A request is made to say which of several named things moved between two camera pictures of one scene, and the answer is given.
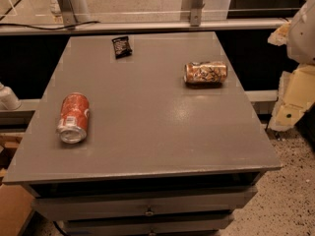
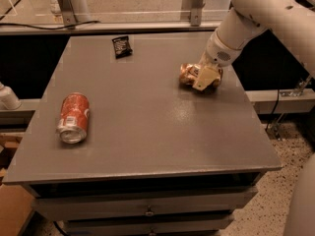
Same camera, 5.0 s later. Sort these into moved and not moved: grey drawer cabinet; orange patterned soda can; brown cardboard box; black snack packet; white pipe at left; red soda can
Moved: orange patterned soda can
Not moved: grey drawer cabinet; black snack packet; red soda can; white pipe at left; brown cardboard box
